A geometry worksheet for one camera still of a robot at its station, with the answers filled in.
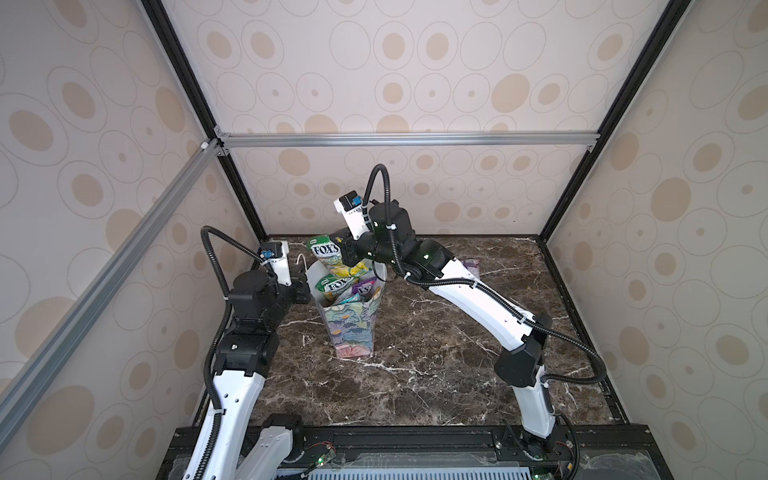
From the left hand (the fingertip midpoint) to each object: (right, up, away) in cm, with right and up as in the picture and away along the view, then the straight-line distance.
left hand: (309, 261), depth 68 cm
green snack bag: (+2, -7, +17) cm, 18 cm away
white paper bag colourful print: (+8, -16, +10) cm, 21 cm away
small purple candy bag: (+11, -7, +18) cm, 22 cm away
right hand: (+5, +6, 0) cm, 8 cm away
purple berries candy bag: (+48, -1, +38) cm, 62 cm away
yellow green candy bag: (+5, +1, +1) cm, 5 cm away
